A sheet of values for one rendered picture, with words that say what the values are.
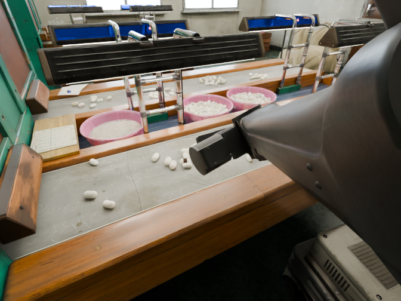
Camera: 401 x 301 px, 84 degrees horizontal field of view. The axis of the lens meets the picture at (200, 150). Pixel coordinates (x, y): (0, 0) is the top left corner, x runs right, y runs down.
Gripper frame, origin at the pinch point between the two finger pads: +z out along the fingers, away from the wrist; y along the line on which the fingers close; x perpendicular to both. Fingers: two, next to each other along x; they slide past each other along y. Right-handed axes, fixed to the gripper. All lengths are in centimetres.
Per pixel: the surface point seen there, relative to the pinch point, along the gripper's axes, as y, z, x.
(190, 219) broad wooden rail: 10.4, -2.3, 15.0
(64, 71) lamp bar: 27.4, -0.4, -25.7
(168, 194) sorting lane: 11.7, 8.9, 9.3
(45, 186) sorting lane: 43.4, 23.9, -3.4
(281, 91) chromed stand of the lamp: -88, 59, -23
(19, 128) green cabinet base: 49, 35, -26
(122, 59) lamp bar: 14.6, 0.0, -27.1
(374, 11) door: -462, 180, -151
